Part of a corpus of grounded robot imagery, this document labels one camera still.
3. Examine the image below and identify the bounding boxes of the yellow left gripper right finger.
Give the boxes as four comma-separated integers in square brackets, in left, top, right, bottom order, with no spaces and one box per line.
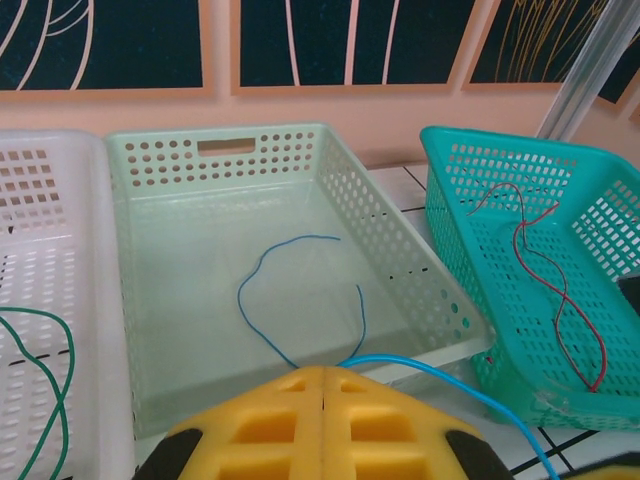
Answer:
[324,367,516,480]

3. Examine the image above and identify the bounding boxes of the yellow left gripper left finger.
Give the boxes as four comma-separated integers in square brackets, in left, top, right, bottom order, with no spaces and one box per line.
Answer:
[134,365,325,480]

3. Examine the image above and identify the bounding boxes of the thin red cable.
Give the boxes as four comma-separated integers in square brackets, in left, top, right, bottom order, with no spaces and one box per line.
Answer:
[467,183,609,394]

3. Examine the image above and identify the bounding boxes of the thin blue cable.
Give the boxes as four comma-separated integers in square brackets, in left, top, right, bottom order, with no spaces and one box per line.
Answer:
[237,234,557,480]

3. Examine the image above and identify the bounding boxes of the thin green cable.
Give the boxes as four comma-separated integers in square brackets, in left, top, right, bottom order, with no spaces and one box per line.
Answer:
[0,307,77,480]

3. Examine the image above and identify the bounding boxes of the teal plastic basket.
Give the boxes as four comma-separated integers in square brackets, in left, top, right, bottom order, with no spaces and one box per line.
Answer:
[418,125,640,432]

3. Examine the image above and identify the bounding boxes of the pale green plastic basket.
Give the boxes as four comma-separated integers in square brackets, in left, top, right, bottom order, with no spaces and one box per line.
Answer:
[103,123,497,442]

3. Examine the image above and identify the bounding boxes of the white plastic basket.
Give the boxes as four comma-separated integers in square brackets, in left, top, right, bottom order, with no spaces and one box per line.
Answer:
[0,129,137,480]

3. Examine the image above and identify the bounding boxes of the aluminium frame post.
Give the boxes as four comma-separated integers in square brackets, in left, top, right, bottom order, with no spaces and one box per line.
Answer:
[534,0,640,147]

